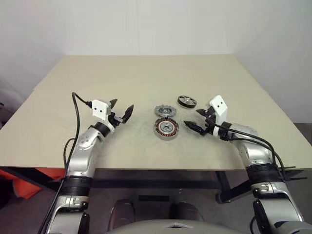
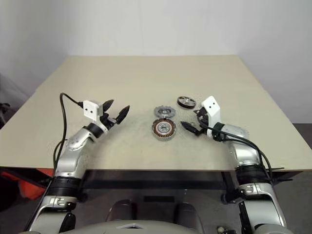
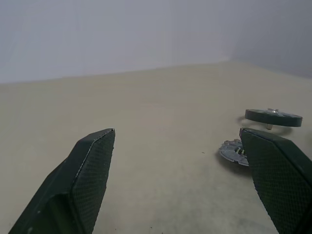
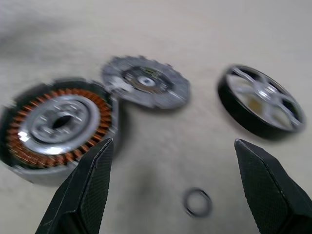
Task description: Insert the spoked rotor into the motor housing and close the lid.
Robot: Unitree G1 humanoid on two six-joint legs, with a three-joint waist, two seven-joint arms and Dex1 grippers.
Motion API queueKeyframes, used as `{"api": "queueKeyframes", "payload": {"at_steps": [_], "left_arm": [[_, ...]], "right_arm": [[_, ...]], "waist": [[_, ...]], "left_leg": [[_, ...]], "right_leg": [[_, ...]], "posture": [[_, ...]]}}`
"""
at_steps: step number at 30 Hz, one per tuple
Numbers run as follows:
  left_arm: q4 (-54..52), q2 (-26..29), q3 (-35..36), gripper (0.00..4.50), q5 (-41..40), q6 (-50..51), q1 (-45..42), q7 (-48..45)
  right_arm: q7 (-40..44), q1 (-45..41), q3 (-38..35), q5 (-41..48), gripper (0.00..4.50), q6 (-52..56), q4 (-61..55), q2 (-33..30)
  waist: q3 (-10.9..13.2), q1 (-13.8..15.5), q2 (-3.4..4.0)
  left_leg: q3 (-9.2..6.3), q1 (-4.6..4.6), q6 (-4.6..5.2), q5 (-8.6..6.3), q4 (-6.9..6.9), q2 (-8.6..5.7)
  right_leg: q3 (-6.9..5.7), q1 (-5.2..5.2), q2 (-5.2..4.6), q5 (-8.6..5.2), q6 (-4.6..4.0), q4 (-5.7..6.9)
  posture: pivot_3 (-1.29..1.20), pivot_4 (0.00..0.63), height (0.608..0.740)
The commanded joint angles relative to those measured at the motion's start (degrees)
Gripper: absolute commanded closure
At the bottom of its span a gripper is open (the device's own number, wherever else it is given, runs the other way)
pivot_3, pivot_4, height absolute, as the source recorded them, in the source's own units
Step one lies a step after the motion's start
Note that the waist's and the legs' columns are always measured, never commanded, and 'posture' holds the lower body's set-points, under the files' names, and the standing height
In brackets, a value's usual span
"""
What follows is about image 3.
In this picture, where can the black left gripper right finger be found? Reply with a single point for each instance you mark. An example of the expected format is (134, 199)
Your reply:
(275, 175)

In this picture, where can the dark grey disc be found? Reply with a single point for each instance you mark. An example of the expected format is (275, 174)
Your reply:
(268, 117)

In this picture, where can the small round metal object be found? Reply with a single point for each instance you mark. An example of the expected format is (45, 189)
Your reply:
(228, 153)

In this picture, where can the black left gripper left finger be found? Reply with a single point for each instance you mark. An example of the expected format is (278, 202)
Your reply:
(80, 180)

